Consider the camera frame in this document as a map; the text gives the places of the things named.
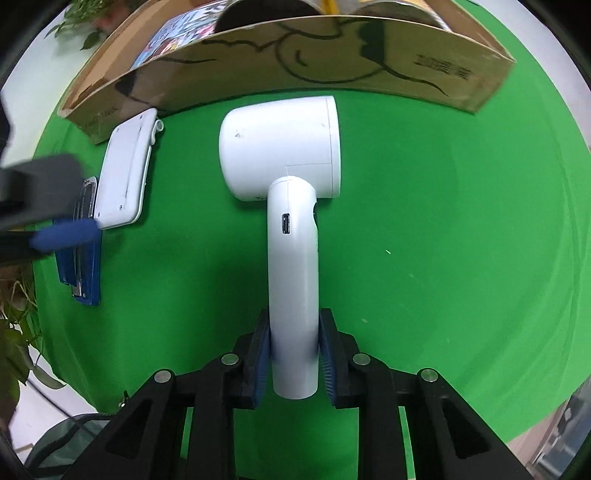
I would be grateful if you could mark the large cardboard box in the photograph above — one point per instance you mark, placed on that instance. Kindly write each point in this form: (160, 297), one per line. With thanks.
(323, 55)

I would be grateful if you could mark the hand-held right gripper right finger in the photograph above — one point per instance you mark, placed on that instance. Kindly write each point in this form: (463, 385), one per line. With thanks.
(327, 364)

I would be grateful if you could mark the colourful cartoon toy box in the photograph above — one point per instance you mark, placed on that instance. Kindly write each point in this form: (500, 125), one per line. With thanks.
(180, 32)

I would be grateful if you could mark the clear jar with black lid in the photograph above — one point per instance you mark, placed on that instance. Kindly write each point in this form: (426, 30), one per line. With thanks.
(268, 14)

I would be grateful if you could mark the silver metal can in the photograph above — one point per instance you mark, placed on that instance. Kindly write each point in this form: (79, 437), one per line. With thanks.
(397, 11)

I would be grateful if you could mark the dark green bag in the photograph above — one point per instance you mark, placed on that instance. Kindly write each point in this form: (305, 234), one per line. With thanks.
(69, 438)

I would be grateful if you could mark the blue stapler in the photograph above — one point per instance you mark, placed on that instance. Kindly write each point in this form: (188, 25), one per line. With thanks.
(87, 272)

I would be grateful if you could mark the white hair dryer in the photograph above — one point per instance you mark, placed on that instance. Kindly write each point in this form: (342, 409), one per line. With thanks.
(291, 258)

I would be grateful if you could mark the grey object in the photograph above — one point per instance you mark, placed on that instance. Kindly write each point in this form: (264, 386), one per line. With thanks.
(561, 429)

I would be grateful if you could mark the small potted green plant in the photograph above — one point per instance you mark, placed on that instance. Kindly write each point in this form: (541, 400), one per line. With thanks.
(87, 23)

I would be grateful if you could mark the white flat plastic device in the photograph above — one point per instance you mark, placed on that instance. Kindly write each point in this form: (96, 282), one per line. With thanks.
(124, 175)

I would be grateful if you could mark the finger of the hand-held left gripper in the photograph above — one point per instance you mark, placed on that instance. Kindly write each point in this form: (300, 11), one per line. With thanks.
(69, 233)

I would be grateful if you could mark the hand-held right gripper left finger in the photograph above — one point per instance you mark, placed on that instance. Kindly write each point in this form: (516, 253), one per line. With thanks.
(262, 364)

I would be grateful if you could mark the large leafy potted plant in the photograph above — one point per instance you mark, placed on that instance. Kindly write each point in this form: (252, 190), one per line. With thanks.
(18, 341)

